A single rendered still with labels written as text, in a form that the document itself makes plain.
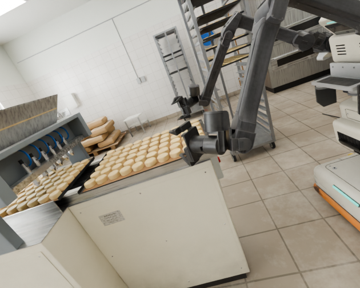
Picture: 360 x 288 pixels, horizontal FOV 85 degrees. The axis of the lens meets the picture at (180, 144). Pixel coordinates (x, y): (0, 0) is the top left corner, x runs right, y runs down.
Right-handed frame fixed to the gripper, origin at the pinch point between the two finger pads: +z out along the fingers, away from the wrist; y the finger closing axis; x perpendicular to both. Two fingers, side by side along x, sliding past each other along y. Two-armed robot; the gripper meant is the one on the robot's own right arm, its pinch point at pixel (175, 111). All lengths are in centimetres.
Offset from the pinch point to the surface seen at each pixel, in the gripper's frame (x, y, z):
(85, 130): -47, 8, 36
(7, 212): -35, -7, 90
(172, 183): 22.1, -19.9, 35.6
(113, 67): -375, 68, -190
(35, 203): -22, -7, 79
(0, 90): -490, 111, 19
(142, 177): 13.1, -12.9, 42.8
